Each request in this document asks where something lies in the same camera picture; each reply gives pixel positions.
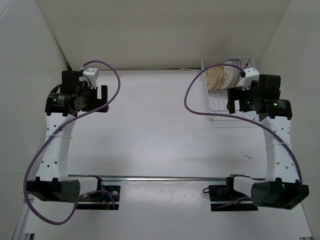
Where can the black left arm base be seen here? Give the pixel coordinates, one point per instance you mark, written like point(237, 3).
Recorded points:
point(107, 198)

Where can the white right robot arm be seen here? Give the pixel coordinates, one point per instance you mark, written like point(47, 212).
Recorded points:
point(282, 187)

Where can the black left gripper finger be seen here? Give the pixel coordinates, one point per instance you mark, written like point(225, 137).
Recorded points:
point(102, 109)
point(103, 92)

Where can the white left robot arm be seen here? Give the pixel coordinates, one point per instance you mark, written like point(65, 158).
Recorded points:
point(52, 182)

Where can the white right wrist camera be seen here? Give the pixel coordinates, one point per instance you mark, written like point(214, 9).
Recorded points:
point(249, 75)

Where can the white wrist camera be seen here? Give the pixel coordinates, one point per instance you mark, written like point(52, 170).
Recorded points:
point(90, 75)
point(249, 75)

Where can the aluminium rail frame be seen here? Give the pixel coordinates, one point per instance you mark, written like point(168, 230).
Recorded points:
point(168, 208)

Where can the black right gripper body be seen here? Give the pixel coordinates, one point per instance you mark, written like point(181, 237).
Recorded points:
point(251, 96)

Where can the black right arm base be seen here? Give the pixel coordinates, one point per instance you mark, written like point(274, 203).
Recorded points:
point(223, 197)

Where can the white blue-rimmed plate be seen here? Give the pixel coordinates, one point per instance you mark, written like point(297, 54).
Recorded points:
point(230, 72)
point(237, 64)

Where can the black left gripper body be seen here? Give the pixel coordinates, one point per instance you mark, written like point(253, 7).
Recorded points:
point(89, 98)

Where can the white wire dish rack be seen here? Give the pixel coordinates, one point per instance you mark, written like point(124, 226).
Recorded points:
point(216, 100)

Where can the beige plate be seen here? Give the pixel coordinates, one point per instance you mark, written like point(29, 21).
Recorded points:
point(212, 77)
point(220, 77)

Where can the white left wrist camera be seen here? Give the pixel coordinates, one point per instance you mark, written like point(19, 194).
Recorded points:
point(90, 75)

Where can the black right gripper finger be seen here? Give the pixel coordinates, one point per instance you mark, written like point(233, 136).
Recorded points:
point(234, 93)
point(231, 106)

